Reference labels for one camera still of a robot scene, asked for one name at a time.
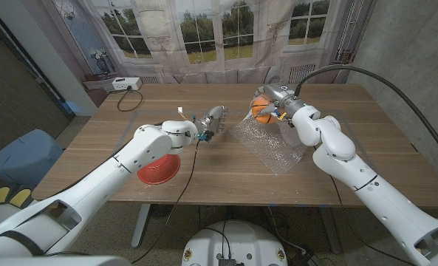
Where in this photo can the black floor device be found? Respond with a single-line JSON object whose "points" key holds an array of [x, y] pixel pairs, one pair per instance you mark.
{"points": [[305, 259]]}

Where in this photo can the printed window backdrop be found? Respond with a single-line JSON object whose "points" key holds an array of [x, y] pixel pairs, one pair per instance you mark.
{"points": [[204, 37]]}

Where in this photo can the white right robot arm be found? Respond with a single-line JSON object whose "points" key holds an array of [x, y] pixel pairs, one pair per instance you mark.
{"points": [[373, 196]]}

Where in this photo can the red dish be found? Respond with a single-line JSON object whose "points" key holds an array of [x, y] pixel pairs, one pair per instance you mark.
{"points": [[163, 171]]}

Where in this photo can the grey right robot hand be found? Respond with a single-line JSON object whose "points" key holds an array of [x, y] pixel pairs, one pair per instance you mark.
{"points": [[281, 96]]}

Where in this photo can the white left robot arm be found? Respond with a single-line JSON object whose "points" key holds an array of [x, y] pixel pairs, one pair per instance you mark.
{"points": [[130, 159]]}

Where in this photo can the blue plastic floor object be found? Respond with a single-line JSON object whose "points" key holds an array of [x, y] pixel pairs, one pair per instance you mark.
{"points": [[71, 107]]}

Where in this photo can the small orange basketball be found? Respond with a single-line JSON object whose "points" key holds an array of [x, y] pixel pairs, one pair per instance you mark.
{"points": [[264, 118]]}

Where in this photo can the white power strip box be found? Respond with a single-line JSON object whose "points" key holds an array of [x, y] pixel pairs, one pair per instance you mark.
{"points": [[126, 83]]}

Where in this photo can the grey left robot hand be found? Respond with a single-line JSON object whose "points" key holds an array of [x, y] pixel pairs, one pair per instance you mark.
{"points": [[215, 120]]}

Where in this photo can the clear bubble wrap sheet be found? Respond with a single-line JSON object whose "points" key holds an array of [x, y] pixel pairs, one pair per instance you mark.
{"points": [[270, 147]]}

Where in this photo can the blue upholstered seat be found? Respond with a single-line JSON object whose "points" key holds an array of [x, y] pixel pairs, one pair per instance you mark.
{"points": [[23, 159]]}

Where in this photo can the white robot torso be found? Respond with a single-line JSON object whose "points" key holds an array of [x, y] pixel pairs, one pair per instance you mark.
{"points": [[237, 240]]}

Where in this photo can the black round floor object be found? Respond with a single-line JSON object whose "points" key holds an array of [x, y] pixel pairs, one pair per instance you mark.
{"points": [[163, 211]]}

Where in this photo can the white table leg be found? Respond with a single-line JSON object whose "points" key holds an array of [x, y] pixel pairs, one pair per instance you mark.
{"points": [[141, 225]]}

